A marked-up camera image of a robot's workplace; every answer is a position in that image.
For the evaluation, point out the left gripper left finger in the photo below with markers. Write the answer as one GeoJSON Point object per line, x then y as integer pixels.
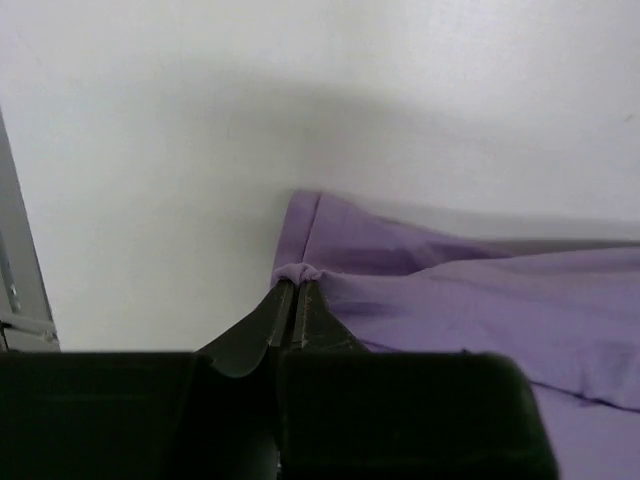
{"type": "Point", "coordinates": [206, 414]}

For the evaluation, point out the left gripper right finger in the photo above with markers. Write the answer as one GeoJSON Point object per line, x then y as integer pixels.
{"type": "Point", "coordinates": [348, 413]}

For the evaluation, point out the purple t shirt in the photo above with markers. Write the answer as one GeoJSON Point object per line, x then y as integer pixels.
{"type": "Point", "coordinates": [570, 319]}

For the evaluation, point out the aluminium frame rail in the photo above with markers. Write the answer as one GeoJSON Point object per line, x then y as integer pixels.
{"type": "Point", "coordinates": [26, 318]}

